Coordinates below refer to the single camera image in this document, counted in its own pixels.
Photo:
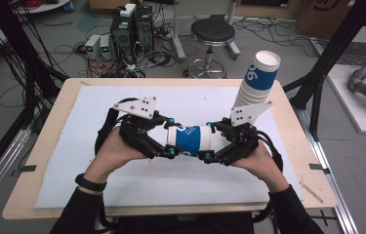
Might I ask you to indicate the stack of white paper cups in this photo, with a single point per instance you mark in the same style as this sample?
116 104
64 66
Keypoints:
247 97

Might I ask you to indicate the black metal frame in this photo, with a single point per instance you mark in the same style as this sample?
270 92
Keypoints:
330 55

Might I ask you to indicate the white platform board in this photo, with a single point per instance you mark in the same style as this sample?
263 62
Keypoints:
356 104

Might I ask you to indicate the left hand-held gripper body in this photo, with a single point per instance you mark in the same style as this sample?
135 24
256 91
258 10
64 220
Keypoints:
136 130

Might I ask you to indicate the white table mat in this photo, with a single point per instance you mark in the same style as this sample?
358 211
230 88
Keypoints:
157 185

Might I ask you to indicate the black round stool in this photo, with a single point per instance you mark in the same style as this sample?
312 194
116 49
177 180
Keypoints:
213 32

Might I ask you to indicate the white box device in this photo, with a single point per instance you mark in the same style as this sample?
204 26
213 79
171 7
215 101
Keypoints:
128 9

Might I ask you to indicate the black computer tower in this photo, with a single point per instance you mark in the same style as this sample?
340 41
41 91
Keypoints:
144 29
123 39

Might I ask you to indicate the thin wooden stick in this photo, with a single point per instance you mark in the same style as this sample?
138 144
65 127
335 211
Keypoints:
310 191

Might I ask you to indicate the white paper cup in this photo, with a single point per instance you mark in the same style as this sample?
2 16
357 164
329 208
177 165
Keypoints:
218 143
268 61

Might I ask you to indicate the black tape piece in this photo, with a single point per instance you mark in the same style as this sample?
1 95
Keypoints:
317 167
28 168

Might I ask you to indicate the grey power supply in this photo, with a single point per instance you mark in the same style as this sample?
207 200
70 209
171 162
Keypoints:
92 45
105 46

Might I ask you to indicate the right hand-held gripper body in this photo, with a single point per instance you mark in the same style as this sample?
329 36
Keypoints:
240 136

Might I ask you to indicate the brown cardboard box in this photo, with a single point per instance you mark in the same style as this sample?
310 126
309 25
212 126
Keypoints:
323 16

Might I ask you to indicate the person's left hand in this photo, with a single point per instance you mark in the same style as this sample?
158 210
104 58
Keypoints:
115 156

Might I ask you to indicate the black wristband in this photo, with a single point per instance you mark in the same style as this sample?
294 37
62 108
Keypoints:
89 183

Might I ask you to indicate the person's right hand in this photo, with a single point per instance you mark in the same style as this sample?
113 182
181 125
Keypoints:
262 165

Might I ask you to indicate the blue cup sleeve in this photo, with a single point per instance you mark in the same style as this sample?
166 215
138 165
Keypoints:
260 79
188 140

